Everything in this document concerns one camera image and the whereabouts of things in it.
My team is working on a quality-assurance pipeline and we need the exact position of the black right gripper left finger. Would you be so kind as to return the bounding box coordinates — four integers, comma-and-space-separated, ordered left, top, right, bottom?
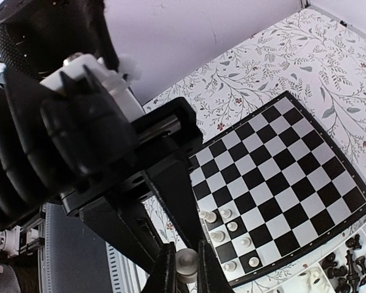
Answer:
143, 242, 176, 293

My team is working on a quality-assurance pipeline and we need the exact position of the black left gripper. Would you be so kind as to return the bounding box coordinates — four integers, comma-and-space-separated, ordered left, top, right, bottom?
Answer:
60, 96, 203, 262

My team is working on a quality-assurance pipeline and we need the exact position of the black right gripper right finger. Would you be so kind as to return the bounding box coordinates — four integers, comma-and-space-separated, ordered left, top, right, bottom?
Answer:
197, 240, 234, 293

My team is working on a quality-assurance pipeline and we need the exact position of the white chess piece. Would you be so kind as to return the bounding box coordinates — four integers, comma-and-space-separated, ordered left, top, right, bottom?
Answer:
198, 211, 217, 223
248, 256, 260, 267
210, 231, 225, 242
226, 221, 239, 232
240, 237, 252, 247
222, 261, 237, 272
175, 248, 198, 284
220, 208, 233, 219

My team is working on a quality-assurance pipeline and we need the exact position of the black grey chessboard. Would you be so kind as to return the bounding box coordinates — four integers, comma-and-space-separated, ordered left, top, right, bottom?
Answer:
190, 92, 366, 287

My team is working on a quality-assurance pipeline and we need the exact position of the white plastic tray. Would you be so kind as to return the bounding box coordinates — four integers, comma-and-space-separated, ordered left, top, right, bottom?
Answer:
271, 224, 366, 292

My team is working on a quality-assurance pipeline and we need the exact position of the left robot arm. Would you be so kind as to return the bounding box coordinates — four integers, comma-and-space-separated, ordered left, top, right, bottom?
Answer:
0, 1, 205, 270

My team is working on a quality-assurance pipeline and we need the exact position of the white chess pieces pile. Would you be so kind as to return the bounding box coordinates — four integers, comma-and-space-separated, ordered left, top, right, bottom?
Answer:
297, 269, 330, 293

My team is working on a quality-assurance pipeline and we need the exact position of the black chess pieces pile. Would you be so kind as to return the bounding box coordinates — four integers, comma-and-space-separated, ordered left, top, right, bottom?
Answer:
319, 230, 366, 292

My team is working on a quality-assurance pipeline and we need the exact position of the floral table mat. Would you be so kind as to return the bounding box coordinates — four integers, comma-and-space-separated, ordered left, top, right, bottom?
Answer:
145, 9, 366, 292

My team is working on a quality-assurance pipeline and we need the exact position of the aluminium front rail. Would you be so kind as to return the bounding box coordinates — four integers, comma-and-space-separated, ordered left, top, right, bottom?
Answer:
22, 203, 147, 292

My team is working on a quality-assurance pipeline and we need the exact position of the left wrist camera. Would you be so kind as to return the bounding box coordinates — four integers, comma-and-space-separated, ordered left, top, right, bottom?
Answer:
0, 54, 144, 230

